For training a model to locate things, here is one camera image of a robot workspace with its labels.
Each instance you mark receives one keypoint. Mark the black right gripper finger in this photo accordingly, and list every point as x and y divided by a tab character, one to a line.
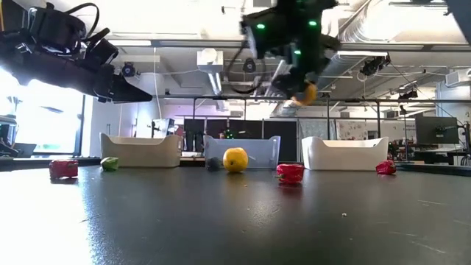
290	84

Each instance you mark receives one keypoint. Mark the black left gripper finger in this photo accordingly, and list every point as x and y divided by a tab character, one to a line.
129	92

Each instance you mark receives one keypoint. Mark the orange toy fruit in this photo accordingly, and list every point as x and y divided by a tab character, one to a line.
308	96

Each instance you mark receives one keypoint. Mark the red toy pepper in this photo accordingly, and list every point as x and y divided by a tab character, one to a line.
385	167
290	173
63	168

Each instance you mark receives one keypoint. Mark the yellow toy lemon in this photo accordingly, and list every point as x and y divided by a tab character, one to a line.
235	160

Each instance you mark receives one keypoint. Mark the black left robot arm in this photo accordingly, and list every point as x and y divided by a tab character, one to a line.
22	55

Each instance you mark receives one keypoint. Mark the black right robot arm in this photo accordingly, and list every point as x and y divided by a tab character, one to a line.
287	14

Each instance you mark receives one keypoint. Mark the beige plastic basket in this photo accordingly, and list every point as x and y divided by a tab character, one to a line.
140	152

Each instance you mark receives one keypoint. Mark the grey-blue plastic basket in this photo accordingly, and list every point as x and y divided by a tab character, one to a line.
261	151

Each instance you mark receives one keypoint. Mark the white plastic basket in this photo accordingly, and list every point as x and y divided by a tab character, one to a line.
344	156

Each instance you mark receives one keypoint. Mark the dark computer monitor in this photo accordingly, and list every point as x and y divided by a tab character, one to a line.
437	130

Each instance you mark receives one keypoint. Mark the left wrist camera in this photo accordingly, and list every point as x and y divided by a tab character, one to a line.
103	51

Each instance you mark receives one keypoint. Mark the black overhead rig frame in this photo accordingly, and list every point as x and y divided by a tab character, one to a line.
349	99

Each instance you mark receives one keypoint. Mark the silver ceiling duct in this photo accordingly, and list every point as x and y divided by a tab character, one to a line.
353	22

